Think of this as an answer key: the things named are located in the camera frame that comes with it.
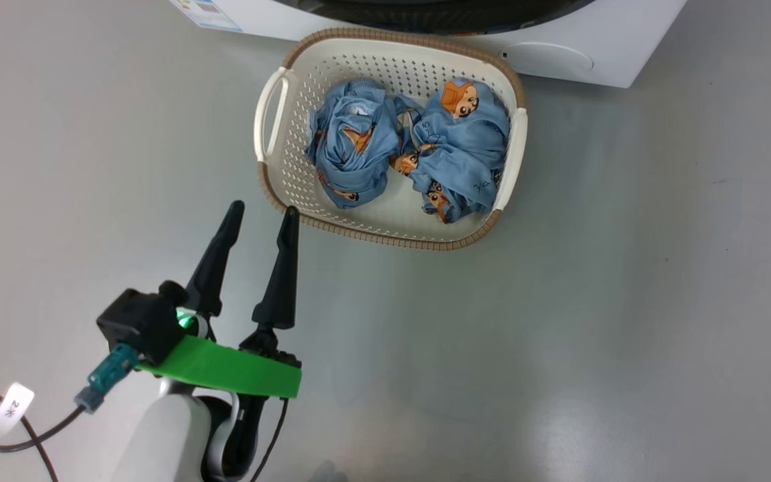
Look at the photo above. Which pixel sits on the blue cartoon print garment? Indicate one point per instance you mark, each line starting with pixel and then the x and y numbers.
pixel 352 154
pixel 466 147

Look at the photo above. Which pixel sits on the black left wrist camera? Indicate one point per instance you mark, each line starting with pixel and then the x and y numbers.
pixel 141 321

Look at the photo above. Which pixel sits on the energy label sticker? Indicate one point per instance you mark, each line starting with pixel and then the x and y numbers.
pixel 215 15

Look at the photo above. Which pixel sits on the dark round washing machine door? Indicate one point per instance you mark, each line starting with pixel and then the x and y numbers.
pixel 425 19

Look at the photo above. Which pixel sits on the cream perforated laundry basket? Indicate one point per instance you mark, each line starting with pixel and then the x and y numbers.
pixel 399 217

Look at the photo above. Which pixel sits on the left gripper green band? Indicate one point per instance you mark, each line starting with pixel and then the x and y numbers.
pixel 225 368

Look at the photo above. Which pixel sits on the white washing machine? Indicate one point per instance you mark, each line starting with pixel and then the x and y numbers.
pixel 626 40

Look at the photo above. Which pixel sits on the white round filter cover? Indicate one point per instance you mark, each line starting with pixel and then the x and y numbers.
pixel 546 59

